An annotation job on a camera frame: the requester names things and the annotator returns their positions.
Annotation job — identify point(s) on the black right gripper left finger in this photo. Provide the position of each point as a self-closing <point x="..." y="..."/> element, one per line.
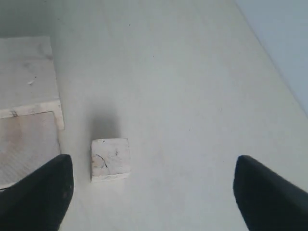
<point x="39" y="201"/>

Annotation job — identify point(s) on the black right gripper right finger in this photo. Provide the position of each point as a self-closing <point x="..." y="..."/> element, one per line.
<point x="267" y="201"/>

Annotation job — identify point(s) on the smallest wooden cube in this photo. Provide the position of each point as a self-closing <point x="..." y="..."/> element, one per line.
<point x="110" y="159"/>

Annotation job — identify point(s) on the largest wooden cube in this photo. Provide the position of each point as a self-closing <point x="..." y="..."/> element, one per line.
<point x="30" y="109"/>

